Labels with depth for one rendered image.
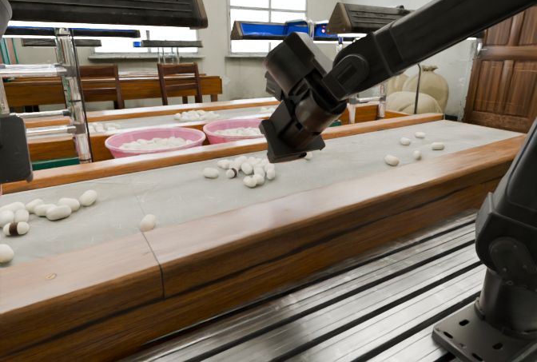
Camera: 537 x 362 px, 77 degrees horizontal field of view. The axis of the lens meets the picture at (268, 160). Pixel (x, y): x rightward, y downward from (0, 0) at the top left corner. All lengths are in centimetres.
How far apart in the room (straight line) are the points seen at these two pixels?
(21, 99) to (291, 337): 315
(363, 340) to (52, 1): 64
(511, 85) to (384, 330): 487
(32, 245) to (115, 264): 17
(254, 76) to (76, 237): 591
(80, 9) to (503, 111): 501
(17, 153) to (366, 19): 79
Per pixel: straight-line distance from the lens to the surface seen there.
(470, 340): 50
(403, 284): 57
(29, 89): 339
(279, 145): 52
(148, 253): 45
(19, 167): 38
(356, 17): 92
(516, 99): 521
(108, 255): 47
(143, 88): 342
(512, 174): 46
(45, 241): 59
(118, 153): 93
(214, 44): 606
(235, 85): 621
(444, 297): 57
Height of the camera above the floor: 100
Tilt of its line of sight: 18 degrees down
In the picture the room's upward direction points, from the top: straight up
